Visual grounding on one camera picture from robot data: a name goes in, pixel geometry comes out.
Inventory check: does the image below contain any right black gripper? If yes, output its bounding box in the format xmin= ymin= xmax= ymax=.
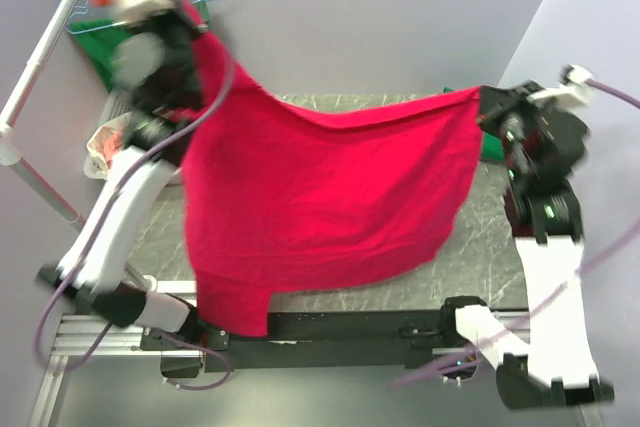
xmin=472 ymin=79 xmax=554 ymax=179

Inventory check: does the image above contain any white cloth in basket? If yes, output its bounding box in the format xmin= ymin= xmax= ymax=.
xmin=86 ymin=113 xmax=131 ymax=175

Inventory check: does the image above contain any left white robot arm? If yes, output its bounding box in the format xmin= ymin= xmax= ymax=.
xmin=38 ymin=7 xmax=211 ymax=349

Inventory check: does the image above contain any folded green t-shirt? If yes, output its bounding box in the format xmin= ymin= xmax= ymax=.
xmin=429 ymin=86 xmax=509 ymax=164

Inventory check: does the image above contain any white laundry basket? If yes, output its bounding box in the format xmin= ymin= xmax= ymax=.
xmin=83 ymin=91 xmax=131 ymax=180

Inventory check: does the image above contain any red t-shirt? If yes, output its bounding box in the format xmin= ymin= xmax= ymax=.
xmin=178 ymin=0 xmax=485 ymax=339

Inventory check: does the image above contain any peach t-shirt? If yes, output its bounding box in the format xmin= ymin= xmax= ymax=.
xmin=102 ymin=131 xmax=122 ymax=163

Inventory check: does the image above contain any white clothes rack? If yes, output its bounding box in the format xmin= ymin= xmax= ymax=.
xmin=0 ymin=0 xmax=161 ymax=298

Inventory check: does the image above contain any black base beam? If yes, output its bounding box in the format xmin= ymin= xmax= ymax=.
xmin=139 ymin=307 xmax=506 ymax=378

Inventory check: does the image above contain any aluminium rail frame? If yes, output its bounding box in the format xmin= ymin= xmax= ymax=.
xmin=46 ymin=296 xmax=614 ymax=426

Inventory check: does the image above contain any hanging green t-shirt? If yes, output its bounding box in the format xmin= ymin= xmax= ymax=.
xmin=70 ymin=2 xmax=199 ymax=88

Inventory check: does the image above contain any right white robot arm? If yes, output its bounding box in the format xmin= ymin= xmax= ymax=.
xmin=438 ymin=78 xmax=615 ymax=410

